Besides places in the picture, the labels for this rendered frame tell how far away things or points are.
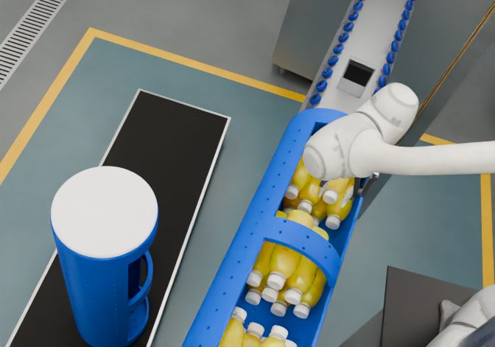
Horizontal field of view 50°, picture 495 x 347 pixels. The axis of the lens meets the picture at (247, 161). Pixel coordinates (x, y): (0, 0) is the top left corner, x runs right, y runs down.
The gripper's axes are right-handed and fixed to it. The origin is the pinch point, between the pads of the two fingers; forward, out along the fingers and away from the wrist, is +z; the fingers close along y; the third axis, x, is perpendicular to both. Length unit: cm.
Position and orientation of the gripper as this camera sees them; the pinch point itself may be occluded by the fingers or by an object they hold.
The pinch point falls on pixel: (335, 192)
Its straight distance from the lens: 148.0
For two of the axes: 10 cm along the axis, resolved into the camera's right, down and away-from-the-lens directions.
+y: -9.1, -4.1, 0.3
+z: -2.2, 5.6, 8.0
